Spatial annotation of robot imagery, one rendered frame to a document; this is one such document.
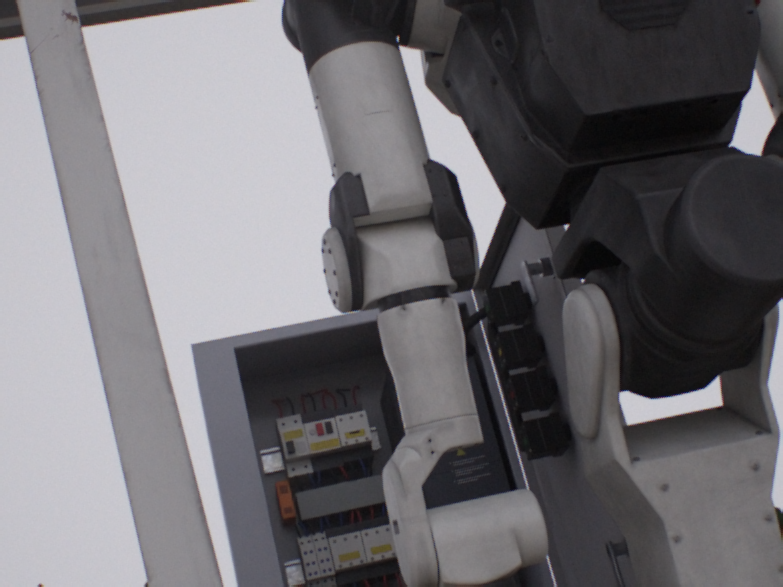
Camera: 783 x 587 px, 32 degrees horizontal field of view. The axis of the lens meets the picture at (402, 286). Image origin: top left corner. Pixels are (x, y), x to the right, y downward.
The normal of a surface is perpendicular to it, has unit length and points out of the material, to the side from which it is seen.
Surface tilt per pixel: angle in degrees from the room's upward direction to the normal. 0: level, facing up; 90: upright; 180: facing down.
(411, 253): 77
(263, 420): 90
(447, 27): 143
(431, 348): 111
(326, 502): 90
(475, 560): 101
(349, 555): 90
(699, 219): 90
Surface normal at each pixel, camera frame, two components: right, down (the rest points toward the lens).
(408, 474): 0.17, -0.21
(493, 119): -0.90, 0.34
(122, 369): 0.04, -0.53
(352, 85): -0.25, -0.30
